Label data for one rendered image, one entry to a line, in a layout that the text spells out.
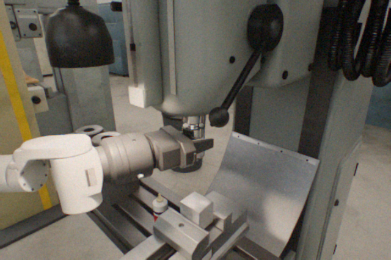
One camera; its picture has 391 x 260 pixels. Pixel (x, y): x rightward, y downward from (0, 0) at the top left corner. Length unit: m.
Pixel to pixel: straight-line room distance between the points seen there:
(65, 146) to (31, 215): 2.10
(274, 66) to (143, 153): 0.29
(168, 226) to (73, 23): 0.45
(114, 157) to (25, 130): 1.79
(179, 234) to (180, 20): 0.43
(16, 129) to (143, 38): 1.86
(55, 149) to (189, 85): 0.22
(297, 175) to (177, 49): 0.58
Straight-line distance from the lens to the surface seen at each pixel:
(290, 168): 0.84
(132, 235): 0.75
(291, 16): 0.52
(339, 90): 0.75
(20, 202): 2.42
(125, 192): 0.87
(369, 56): 0.55
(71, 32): 0.30
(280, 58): 0.50
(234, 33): 0.40
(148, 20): 0.39
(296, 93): 0.79
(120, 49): 7.71
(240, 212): 0.70
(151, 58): 0.39
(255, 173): 0.88
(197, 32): 0.37
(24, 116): 2.17
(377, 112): 4.72
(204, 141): 0.50
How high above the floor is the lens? 1.46
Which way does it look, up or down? 23 degrees down
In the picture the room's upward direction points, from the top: straight up
